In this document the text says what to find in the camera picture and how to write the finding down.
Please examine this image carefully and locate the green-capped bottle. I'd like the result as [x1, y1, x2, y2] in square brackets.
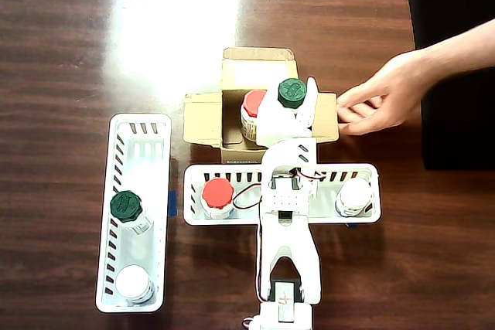
[276, 77, 309, 114]
[109, 190, 153, 236]

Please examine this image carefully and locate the brown cardboard box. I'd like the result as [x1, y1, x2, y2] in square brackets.
[182, 46, 341, 165]

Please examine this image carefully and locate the person's bare forearm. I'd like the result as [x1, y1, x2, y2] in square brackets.
[416, 16, 495, 77]

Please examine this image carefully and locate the red-capped bottle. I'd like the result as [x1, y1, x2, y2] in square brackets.
[200, 177, 238, 220]
[240, 90, 271, 142]

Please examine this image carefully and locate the white slotted plastic tray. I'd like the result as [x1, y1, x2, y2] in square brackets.
[181, 162, 383, 227]
[94, 113, 173, 314]

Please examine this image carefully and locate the white-capped bottle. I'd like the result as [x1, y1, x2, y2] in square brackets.
[115, 264, 157, 306]
[334, 179, 374, 219]

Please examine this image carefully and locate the person's bare hand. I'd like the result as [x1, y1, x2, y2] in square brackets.
[335, 49, 427, 137]

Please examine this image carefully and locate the black cloth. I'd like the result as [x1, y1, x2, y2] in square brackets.
[405, 0, 495, 172]

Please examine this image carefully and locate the red servo wire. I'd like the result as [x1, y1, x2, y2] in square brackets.
[230, 167, 326, 210]

